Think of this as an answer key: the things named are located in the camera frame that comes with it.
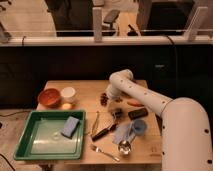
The orange carrot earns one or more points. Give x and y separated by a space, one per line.
133 102

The blue grey cloth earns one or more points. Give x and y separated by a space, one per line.
124 132

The blue plastic cup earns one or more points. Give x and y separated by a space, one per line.
139 126

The blue sponge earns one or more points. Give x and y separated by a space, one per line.
69 126

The green plastic tray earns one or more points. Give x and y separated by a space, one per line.
41 138

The orange bowl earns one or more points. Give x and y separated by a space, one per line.
49 97

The dark rectangular block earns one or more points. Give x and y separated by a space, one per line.
135 114

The bunch of dark grapes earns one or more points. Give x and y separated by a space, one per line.
104 99

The small yellow egg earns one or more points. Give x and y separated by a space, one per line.
67 106

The silver fork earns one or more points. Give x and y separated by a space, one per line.
98 150

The white rail barrier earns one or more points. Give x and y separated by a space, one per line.
41 37

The white paper cup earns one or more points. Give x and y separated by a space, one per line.
68 94

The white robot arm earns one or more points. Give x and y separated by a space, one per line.
186 133

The wooden table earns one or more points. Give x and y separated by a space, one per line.
146 149

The office chair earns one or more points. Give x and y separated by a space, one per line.
110 19

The yellow green tongs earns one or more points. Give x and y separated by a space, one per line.
95 124

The metal measuring spoon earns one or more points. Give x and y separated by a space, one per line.
124 145

